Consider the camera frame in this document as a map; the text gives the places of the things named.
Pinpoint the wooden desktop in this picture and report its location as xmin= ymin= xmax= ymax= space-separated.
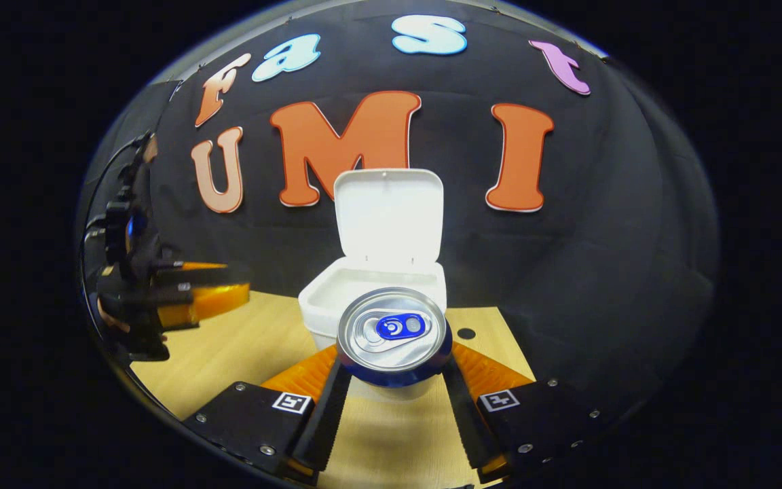
xmin=130 ymin=291 xmax=538 ymax=488

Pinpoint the blue pop can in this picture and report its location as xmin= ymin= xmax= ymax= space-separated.
xmin=337 ymin=287 xmax=453 ymax=388

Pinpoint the white desktop garbage bin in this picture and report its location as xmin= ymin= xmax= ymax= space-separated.
xmin=298 ymin=168 xmax=447 ymax=401

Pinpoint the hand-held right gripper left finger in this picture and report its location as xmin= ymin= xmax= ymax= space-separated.
xmin=184 ymin=343 xmax=352 ymax=484

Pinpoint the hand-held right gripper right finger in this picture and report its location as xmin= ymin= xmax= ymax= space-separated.
xmin=442 ymin=340 xmax=602 ymax=484

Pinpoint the black backdrop cloth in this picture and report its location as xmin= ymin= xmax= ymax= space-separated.
xmin=79 ymin=0 xmax=718 ymax=435

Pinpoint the black cable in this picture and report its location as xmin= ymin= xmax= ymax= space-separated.
xmin=83 ymin=134 xmax=151 ymax=235

